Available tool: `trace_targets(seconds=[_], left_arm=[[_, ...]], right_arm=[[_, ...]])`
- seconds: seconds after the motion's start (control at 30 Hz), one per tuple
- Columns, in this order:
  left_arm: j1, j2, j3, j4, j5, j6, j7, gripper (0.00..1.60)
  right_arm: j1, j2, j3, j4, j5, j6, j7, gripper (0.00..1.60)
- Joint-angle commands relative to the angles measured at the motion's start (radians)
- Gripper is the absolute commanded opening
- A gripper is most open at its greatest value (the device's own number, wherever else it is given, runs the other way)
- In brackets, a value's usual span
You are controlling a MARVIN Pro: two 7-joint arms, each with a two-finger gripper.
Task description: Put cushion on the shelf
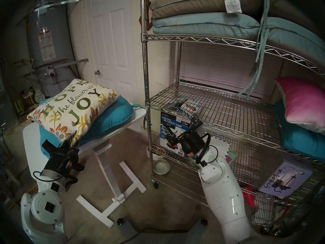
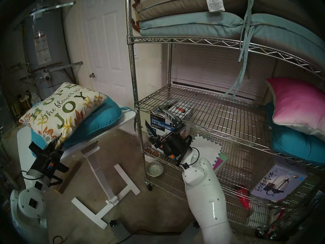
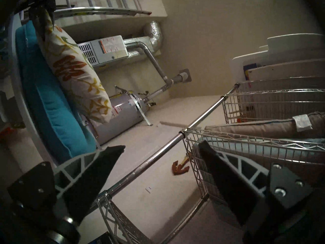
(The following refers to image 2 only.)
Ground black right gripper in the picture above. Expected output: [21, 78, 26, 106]
[145, 106, 193, 165]

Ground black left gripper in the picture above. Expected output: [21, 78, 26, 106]
[28, 136, 70, 181]

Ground floral JOY print pillow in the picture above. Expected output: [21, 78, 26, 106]
[19, 82, 107, 148]

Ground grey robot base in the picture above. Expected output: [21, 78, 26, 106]
[110, 221, 203, 244]

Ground teal seat cushion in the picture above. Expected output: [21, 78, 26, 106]
[265, 101, 325, 166]
[30, 96, 123, 151]

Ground light blue bench cushion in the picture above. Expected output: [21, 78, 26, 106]
[139, 12, 325, 100]

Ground taupe bench cushion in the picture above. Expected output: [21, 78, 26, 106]
[135, 0, 320, 38]

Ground utility pump box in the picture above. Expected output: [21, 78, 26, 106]
[150, 100, 194, 155]

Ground white overbed table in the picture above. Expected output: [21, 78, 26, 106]
[17, 110, 141, 230]

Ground wooden block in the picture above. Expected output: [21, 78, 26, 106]
[55, 158, 84, 194]

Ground metal pet bowl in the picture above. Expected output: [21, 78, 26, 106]
[147, 161, 164, 177]

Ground white zigzag edged sheet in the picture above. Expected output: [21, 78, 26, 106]
[189, 134, 223, 170]

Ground magenta sheet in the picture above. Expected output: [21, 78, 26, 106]
[213, 158, 224, 173]

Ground green foam sheet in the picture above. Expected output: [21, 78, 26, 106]
[213, 151, 229, 174]

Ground white window blind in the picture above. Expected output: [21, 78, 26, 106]
[171, 44, 276, 101]

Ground white panel door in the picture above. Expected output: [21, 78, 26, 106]
[80, 0, 135, 112]

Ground red plastic item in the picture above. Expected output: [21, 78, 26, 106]
[236, 188, 250, 211]

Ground grey water heater tank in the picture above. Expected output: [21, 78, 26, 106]
[22, 0, 84, 100]

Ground LED lamp box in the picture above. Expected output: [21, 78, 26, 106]
[250, 157, 323, 209]

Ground pink throw pillow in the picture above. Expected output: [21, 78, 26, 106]
[265, 77, 325, 142]

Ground white care label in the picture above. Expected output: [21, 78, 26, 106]
[206, 0, 225, 12]

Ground chrome wire shelving rack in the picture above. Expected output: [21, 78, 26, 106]
[126, 0, 325, 232]

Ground brown anchor wall decoration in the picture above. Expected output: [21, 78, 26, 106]
[131, 0, 141, 33]

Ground red handled tool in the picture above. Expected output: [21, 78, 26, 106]
[256, 210, 287, 240]

